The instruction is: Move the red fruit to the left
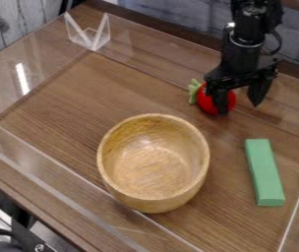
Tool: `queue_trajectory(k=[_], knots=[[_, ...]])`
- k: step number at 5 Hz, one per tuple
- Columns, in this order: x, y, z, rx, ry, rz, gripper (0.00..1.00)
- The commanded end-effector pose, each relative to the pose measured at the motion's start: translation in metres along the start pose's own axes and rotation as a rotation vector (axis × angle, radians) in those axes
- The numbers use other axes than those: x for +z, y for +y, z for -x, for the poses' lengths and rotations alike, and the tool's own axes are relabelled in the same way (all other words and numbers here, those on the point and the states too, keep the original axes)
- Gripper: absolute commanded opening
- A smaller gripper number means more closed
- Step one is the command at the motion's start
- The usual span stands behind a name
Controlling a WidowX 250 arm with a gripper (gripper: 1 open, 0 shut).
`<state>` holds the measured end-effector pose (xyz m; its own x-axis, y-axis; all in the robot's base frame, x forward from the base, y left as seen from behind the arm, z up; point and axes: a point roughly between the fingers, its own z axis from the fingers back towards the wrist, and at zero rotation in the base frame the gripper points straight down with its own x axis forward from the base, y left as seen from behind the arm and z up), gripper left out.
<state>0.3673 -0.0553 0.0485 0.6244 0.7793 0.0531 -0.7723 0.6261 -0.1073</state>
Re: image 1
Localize green rectangular block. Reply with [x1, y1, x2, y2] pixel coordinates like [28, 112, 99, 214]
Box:
[244, 139, 285, 207]

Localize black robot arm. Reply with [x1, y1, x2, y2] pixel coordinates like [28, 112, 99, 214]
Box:
[196, 0, 283, 115]

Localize clear acrylic tray walls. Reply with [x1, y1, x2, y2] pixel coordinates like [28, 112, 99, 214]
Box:
[0, 18, 299, 252]

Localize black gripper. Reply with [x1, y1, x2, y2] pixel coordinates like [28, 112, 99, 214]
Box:
[202, 26, 277, 115]

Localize wooden bowl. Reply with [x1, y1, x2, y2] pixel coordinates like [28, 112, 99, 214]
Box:
[97, 113, 209, 214]

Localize red felt fruit green leaves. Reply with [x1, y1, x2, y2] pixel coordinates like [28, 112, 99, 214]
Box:
[186, 78, 237, 116]

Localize clear acrylic corner bracket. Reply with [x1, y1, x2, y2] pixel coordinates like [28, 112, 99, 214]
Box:
[63, 13, 111, 51]

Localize black camera mount with cable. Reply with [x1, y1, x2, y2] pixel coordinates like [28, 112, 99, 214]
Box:
[0, 220, 57, 252]

